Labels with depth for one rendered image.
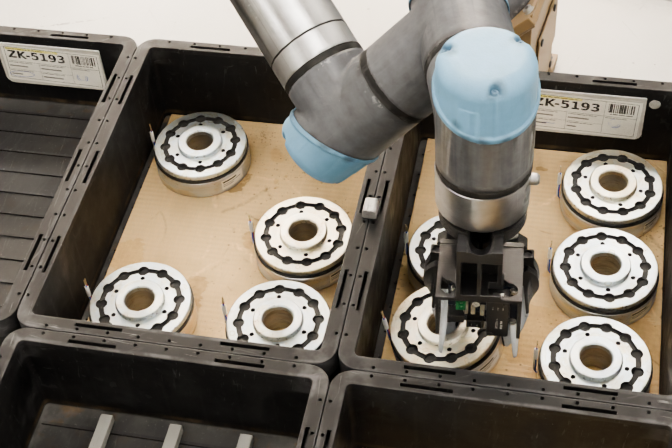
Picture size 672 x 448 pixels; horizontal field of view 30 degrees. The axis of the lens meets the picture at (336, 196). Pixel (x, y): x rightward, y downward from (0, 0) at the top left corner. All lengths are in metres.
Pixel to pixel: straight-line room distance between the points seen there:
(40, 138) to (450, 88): 0.71
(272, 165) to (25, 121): 0.31
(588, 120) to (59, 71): 0.60
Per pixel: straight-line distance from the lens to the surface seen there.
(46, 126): 1.50
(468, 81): 0.88
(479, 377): 1.08
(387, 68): 1.00
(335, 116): 1.03
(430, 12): 0.98
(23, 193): 1.43
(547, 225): 1.32
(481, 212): 0.96
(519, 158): 0.93
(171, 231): 1.34
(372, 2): 1.79
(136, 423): 1.21
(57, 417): 1.23
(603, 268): 1.28
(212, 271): 1.30
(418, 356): 1.16
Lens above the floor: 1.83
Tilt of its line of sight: 48 degrees down
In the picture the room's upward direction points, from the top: 6 degrees counter-clockwise
